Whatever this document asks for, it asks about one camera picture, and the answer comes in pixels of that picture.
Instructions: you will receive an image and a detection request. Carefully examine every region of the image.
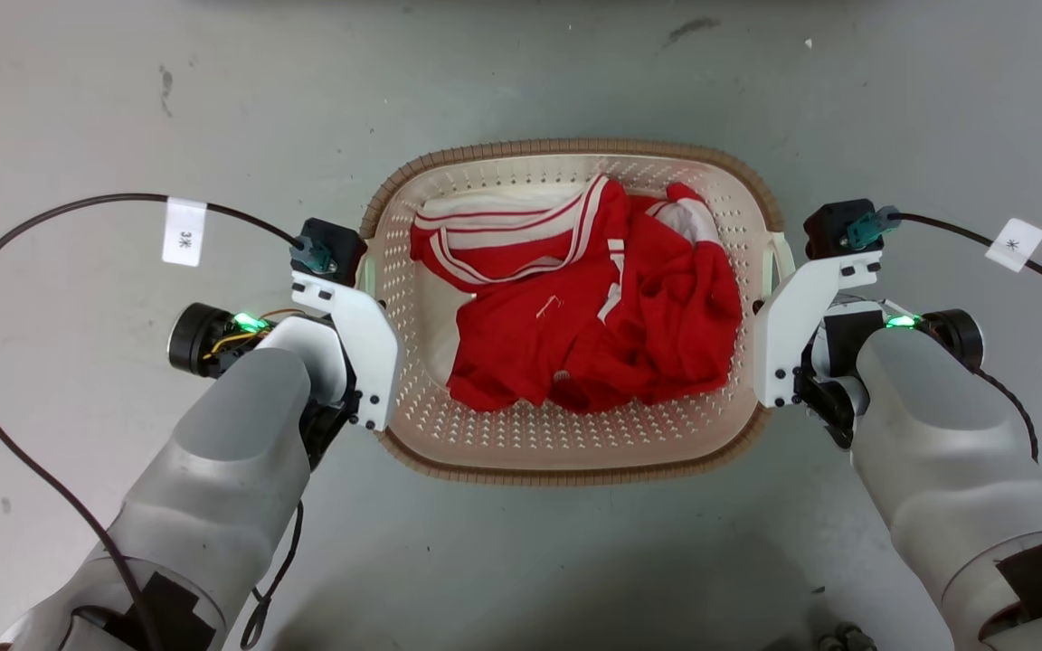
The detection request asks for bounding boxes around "white paper cable tag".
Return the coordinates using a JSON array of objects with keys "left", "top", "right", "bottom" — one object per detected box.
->
[
  {"left": 984, "top": 217, "right": 1042, "bottom": 273},
  {"left": 162, "top": 197, "right": 208, "bottom": 269}
]

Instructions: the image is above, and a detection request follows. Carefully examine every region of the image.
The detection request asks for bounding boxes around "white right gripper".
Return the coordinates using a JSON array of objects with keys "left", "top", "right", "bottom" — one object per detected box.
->
[{"left": 753, "top": 250, "right": 889, "bottom": 450}]

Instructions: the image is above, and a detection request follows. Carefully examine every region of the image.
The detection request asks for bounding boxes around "red garment with white stripes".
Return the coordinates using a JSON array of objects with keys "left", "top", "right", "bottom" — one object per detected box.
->
[{"left": 409, "top": 174, "right": 744, "bottom": 415}]

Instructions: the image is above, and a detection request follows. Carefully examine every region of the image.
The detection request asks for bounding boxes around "black right camera cable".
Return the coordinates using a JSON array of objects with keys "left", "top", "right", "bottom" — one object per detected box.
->
[{"left": 874, "top": 212, "right": 1042, "bottom": 311}]

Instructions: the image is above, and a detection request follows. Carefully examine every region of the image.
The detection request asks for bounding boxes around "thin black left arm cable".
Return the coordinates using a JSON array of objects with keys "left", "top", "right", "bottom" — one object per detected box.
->
[{"left": 240, "top": 499, "right": 306, "bottom": 651}]

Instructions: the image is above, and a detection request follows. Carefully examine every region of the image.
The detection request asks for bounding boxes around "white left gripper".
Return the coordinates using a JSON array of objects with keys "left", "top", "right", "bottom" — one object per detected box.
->
[{"left": 291, "top": 271, "right": 402, "bottom": 470}]

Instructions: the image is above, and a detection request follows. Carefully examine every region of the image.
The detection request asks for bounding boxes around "beige perforated plastic laundry basket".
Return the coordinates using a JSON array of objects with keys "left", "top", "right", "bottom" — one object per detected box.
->
[{"left": 358, "top": 137, "right": 796, "bottom": 487}]

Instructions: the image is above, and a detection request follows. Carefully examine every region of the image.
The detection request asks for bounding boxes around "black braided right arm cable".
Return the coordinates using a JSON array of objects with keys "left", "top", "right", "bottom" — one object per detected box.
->
[{"left": 971, "top": 363, "right": 1040, "bottom": 464}]

